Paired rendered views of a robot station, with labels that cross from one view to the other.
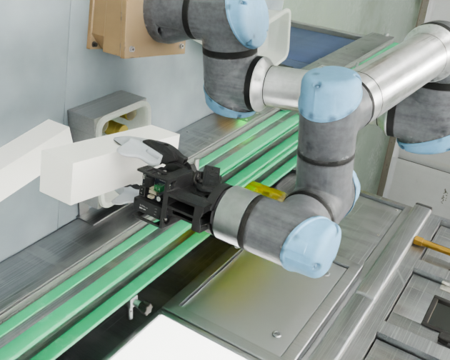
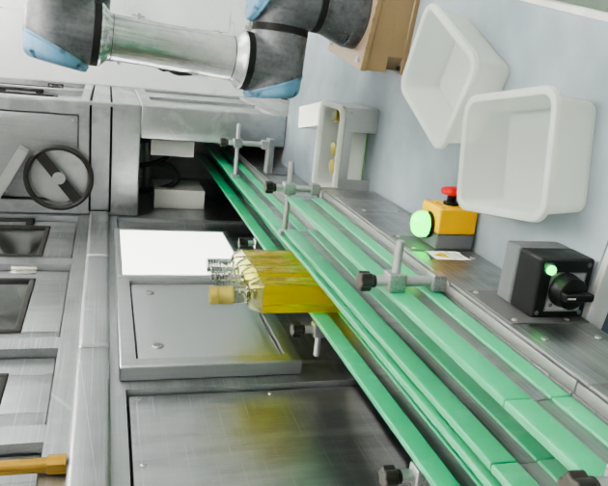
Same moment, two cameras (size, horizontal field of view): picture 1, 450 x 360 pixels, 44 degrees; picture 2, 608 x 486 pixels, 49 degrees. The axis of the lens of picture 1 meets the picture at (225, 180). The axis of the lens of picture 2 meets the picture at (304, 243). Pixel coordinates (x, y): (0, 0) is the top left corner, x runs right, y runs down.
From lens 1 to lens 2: 2.44 m
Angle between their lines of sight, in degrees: 116
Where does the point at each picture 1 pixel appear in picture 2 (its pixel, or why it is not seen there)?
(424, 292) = (14, 413)
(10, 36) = not seen: hidden behind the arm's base
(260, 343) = (154, 285)
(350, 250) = (164, 416)
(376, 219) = not seen: outside the picture
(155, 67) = (403, 104)
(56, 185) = not seen: hidden behind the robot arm
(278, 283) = (193, 321)
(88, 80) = (366, 85)
